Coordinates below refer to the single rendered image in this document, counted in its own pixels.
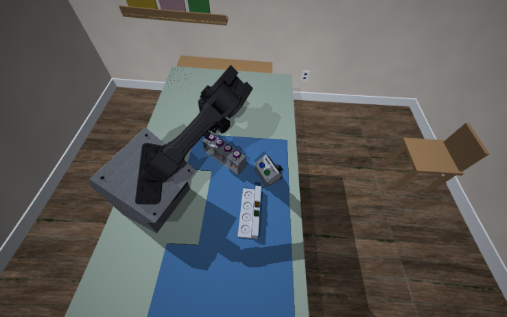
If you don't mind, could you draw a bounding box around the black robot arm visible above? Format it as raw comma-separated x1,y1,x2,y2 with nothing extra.
135,65,253,204

